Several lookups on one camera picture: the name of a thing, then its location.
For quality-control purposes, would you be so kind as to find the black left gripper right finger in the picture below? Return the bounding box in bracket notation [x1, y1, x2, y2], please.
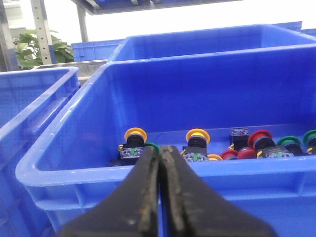
[159, 146, 277, 237]

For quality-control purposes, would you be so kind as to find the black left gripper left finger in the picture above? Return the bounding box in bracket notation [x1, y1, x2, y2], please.
[58, 147, 159, 237]

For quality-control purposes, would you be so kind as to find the red mushroom push button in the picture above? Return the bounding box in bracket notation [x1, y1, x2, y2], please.
[237, 129, 295, 159]

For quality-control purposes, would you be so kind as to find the blue source bin with buttons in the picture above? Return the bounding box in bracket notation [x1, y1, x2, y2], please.
[15, 43, 316, 237]

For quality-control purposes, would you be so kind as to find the small yellow button cap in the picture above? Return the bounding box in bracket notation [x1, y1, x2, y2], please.
[207, 154, 223, 161]

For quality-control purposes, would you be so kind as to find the yellow push button middle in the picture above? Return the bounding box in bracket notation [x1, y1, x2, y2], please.
[181, 128, 210, 162]

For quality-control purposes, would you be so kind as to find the yellow push button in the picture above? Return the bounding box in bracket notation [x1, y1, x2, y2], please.
[118, 127, 148, 159]
[181, 128, 210, 162]

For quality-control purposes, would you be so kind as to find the red push button low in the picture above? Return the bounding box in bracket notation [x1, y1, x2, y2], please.
[220, 150, 238, 160]

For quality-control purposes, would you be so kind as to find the green push button behind finger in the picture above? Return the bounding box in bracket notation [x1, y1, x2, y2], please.
[144, 142, 159, 153]

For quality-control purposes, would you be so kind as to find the yellow push button left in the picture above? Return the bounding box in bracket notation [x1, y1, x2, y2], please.
[118, 127, 148, 159]

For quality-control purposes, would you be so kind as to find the black contact block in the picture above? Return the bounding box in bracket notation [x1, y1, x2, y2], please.
[230, 128, 250, 151]

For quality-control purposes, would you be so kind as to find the green push button far right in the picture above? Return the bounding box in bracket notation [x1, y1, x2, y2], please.
[303, 129, 316, 155]

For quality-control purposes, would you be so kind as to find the blue destination bin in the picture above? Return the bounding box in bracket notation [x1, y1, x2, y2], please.
[0, 67, 80, 237]

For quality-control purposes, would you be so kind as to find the blue crate in background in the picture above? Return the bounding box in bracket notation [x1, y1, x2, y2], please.
[71, 39, 123, 62]

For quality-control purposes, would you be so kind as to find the blue bin behind source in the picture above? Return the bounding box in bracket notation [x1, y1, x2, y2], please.
[108, 24, 316, 62]

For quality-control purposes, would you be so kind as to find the green potted plant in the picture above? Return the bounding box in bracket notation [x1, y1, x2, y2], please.
[13, 30, 74, 70]

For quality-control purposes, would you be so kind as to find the perforated metal rack post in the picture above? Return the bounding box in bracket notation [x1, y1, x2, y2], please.
[30, 0, 55, 64]

